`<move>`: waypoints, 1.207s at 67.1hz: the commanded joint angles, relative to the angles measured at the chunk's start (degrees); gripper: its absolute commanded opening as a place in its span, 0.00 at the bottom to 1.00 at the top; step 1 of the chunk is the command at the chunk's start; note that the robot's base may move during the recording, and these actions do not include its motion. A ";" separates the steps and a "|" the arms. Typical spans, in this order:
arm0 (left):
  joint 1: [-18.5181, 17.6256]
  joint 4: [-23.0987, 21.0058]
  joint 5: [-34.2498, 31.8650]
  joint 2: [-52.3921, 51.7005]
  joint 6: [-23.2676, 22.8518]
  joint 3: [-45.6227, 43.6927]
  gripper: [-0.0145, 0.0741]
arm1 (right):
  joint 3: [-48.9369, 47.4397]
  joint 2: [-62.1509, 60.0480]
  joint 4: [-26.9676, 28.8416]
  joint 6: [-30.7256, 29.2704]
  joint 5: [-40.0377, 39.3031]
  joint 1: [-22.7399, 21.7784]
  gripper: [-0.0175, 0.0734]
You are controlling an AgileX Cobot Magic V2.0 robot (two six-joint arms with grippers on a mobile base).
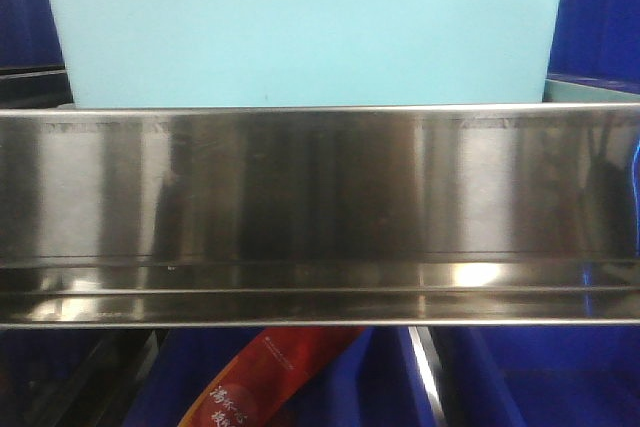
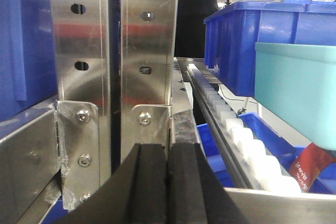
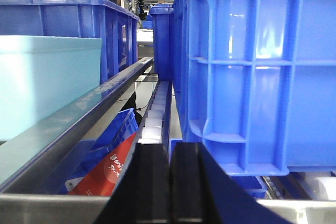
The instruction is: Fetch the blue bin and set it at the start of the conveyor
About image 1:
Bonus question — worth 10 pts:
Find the dark blue bin lower middle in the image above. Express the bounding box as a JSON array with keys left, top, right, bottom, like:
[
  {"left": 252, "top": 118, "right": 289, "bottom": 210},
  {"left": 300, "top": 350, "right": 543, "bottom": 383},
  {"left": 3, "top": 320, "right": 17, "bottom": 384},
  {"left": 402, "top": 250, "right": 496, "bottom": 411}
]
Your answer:
[{"left": 122, "top": 327, "right": 435, "bottom": 426}]

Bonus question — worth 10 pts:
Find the dark blue bin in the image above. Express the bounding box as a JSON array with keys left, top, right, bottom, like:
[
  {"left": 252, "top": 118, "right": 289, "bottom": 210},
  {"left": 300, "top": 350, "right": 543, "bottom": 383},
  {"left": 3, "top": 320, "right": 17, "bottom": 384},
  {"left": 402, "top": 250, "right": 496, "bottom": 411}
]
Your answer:
[
  {"left": 122, "top": 327, "right": 435, "bottom": 426},
  {"left": 1, "top": 329, "right": 111, "bottom": 426},
  {"left": 1, "top": 0, "right": 63, "bottom": 69},
  {"left": 549, "top": 0, "right": 639, "bottom": 93},
  {"left": 435, "top": 326, "right": 639, "bottom": 426}
]

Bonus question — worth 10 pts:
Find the red printed snack package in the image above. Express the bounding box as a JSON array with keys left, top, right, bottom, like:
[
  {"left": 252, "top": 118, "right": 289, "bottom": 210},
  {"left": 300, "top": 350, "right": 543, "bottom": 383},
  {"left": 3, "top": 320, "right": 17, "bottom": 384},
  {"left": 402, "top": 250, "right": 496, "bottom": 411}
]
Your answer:
[{"left": 179, "top": 326, "right": 364, "bottom": 426}]

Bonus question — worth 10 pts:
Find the dark blue bin lower left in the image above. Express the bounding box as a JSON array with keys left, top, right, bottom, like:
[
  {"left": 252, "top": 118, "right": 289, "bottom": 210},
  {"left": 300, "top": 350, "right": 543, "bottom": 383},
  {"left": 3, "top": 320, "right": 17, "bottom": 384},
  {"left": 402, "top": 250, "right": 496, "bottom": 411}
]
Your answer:
[{"left": 1, "top": 329, "right": 111, "bottom": 426}]

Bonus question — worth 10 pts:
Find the dark blue bin lower right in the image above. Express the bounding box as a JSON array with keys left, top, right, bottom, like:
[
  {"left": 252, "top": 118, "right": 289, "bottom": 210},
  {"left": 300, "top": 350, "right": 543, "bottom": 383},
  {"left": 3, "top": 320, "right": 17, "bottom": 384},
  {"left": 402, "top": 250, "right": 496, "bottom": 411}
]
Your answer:
[{"left": 435, "top": 326, "right": 639, "bottom": 426}]

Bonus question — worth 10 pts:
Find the dark blue bin upper left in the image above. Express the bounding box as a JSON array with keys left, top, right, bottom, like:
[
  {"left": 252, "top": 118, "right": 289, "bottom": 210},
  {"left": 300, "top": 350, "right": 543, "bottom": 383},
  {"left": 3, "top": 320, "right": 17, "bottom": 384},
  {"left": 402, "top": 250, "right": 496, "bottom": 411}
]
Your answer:
[{"left": 1, "top": 0, "right": 63, "bottom": 69}]

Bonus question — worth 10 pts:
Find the dark blue bin upper right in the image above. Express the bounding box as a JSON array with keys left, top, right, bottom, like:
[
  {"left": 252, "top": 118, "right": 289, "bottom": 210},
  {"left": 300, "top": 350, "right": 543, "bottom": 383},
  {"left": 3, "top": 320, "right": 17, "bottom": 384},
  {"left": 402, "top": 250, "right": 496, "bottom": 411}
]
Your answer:
[{"left": 549, "top": 0, "right": 639, "bottom": 93}]

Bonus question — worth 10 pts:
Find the metal divider rail lower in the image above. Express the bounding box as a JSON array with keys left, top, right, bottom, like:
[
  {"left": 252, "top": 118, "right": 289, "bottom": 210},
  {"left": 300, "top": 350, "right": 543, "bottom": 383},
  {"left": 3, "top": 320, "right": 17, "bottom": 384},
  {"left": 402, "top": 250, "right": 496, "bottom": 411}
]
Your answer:
[{"left": 408, "top": 326, "right": 452, "bottom": 427}]

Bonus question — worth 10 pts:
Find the light blue plastic bin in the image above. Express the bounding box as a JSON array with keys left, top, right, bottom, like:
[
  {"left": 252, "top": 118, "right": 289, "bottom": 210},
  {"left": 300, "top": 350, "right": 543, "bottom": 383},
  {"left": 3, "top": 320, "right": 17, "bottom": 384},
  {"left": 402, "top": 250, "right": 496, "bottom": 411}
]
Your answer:
[{"left": 50, "top": 0, "right": 560, "bottom": 108}]

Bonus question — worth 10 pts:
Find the stainless steel shelf rail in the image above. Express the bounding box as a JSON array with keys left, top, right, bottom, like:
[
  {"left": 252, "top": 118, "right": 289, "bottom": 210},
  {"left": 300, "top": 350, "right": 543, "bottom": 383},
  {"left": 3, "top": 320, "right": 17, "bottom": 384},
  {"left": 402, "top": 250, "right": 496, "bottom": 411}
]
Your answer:
[{"left": 1, "top": 103, "right": 639, "bottom": 328}]

